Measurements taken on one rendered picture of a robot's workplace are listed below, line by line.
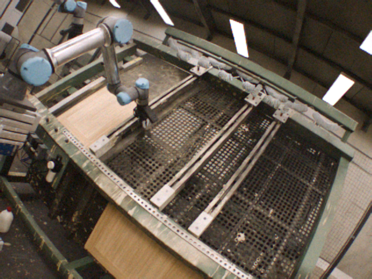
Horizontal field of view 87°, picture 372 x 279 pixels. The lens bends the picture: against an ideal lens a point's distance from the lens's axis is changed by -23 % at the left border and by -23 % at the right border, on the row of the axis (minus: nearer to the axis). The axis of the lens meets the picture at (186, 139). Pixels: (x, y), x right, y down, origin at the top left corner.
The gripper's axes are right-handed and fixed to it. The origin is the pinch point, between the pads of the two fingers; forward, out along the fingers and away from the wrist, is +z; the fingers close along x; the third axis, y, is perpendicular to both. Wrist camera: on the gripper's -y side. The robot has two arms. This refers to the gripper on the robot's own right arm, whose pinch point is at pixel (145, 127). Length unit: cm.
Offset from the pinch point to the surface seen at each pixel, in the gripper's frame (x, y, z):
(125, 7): -505, 625, 180
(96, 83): -6, 62, -2
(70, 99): 19, 62, -2
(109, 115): 8.4, 27.1, 0.5
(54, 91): 22, 85, 0
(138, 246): 53, -41, 34
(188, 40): -120, 59, 0
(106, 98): -1.3, 43.3, 0.3
